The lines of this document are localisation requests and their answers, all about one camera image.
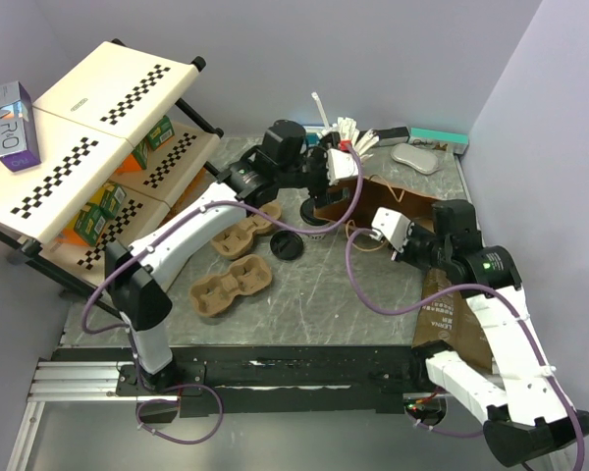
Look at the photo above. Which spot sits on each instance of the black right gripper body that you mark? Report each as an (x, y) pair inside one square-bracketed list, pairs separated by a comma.
[(424, 249)]

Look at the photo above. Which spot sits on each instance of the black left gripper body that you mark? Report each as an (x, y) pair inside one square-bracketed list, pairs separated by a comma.
[(314, 172)]

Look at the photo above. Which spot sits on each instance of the brown paper bag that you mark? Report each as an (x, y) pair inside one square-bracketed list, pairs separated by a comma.
[(376, 192)]

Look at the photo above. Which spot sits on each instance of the white paper coffee cup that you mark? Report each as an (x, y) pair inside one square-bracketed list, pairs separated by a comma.
[(316, 229)]

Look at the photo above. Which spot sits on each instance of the black plastic cup lid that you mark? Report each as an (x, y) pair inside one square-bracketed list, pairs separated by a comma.
[(286, 245)]

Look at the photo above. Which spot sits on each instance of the brown pulp cup carrier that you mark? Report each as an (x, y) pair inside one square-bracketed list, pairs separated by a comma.
[(235, 241)]

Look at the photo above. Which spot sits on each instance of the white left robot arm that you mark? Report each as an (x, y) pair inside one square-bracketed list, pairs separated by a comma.
[(134, 273)]

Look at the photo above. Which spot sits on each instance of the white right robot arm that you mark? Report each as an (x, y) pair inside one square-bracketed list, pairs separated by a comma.
[(496, 333)]

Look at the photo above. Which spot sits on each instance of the brown coffee bean pouch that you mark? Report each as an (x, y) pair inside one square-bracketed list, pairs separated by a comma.
[(449, 319)]

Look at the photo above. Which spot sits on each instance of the teal flat box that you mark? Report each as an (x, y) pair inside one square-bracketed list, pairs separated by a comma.
[(314, 134)]

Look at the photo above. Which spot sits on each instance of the white wrapped straws bundle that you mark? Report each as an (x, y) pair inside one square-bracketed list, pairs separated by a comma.
[(346, 129)]

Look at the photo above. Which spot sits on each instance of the black rectangular device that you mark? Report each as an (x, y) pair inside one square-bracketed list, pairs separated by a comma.
[(392, 136)]

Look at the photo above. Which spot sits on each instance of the teal long box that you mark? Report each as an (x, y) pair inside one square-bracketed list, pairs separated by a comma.
[(455, 143)]

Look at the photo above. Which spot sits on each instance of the green box upper shelf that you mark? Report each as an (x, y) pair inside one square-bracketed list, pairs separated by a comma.
[(160, 133)]

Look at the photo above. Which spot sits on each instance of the green box shelf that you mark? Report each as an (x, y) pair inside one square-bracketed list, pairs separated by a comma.
[(100, 209), (160, 133)]

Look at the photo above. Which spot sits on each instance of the orange box on shelf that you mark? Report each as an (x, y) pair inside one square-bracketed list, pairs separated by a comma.
[(136, 161)]

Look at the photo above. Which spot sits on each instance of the beige checkered shelf rack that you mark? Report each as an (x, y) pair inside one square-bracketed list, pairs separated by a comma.
[(87, 123)]

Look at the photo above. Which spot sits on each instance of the green box lower shelf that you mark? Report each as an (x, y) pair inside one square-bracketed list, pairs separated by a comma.
[(100, 209)]

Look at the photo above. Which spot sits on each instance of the purple cardboard box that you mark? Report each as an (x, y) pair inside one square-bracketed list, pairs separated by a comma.
[(18, 140)]

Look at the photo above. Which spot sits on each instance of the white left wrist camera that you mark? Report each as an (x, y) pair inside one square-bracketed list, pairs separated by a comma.
[(343, 163)]

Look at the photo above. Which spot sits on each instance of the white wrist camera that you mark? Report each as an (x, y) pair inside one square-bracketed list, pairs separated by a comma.
[(343, 163), (392, 226)]

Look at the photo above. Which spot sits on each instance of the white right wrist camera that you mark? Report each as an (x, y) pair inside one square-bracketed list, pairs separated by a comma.
[(392, 226)]

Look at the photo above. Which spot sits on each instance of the black mounting base rail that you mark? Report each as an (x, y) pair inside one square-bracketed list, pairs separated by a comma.
[(271, 379)]

